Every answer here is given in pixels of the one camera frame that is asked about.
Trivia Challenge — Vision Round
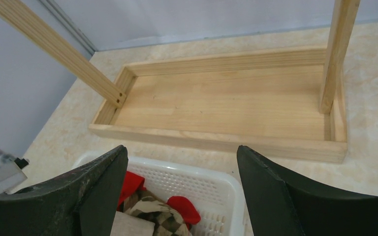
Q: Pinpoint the wooden hanger stand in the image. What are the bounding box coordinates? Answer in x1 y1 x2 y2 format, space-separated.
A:
0 0 360 163

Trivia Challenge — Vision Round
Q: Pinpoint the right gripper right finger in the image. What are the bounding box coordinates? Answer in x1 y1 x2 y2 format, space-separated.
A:
236 146 378 236

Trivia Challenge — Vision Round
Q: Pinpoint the cream thin sock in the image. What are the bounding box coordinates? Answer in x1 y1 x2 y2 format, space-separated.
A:
110 211 155 236

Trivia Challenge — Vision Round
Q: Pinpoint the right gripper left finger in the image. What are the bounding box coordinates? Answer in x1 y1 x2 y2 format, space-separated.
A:
0 146 128 236

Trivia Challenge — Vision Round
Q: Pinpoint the red santa sock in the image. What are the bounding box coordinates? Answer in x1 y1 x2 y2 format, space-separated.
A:
166 196 201 230

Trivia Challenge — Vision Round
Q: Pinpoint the brown argyle sock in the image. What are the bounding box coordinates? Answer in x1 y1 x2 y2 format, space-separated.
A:
120 190 191 236

